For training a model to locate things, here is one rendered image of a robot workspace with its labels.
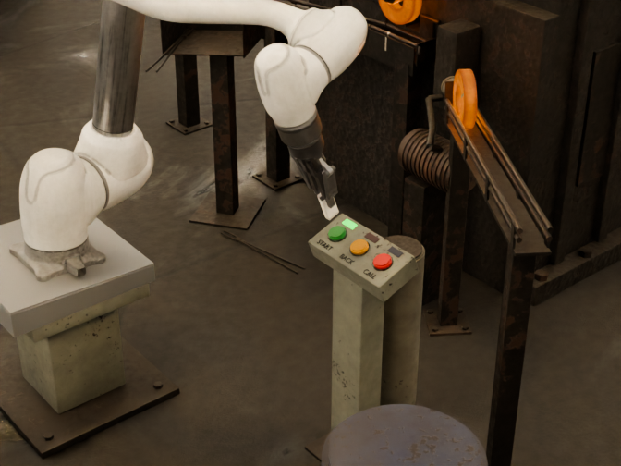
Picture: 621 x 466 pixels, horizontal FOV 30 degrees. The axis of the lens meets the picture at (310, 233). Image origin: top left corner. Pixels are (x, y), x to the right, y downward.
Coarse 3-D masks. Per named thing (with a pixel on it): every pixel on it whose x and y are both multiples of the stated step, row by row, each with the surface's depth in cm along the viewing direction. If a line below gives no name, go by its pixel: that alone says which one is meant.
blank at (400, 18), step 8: (408, 0) 322; (416, 0) 321; (384, 8) 332; (392, 8) 329; (400, 8) 326; (408, 8) 324; (416, 8) 323; (392, 16) 330; (400, 16) 327; (408, 16) 325; (416, 16) 325; (400, 24) 329
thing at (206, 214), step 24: (168, 24) 351; (192, 24) 365; (216, 24) 363; (240, 24) 361; (168, 48) 354; (192, 48) 352; (216, 48) 350; (240, 48) 349; (216, 72) 357; (216, 96) 361; (216, 120) 366; (216, 144) 370; (216, 168) 375; (216, 192) 380; (192, 216) 381; (216, 216) 381; (240, 216) 381
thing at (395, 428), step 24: (384, 408) 234; (408, 408) 234; (336, 432) 228; (360, 432) 228; (384, 432) 228; (408, 432) 228; (432, 432) 228; (456, 432) 228; (336, 456) 222; (360, 456) 222; (384, 456) 222; (408, 456) 222; (432, 456) 222; (456, 456) 222; (480, 456) 222
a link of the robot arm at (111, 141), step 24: (120, 24) 265; (120, 48) 268; (96, 72) 276; (120, 72) 272; (96, 96) 278; (120, 96) 276; (96, 120) 281; (120, 120) 280; (96, 144) 281; (120, 144) 282; (144, 144) 291; (96, 168) 281; (120, 168) 284; (144, 168) 292; (120, 192) 287
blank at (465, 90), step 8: (464, 72) 290; (472, 72) 291; (456, 80) 297; (464, 80) 288; (472, 80) 288; (456, 88) 297; (464, 88) 287; (472, 88) 287; (456, 96) 298; (464, 96) 287; (472, 96) 287; (456, 104) 298; (464, 104) 288; (472, 104) 288; (464, 112) 288; (472, 112) 288; (464, 120) 290; (472, 120) 290; (472, 128) 293
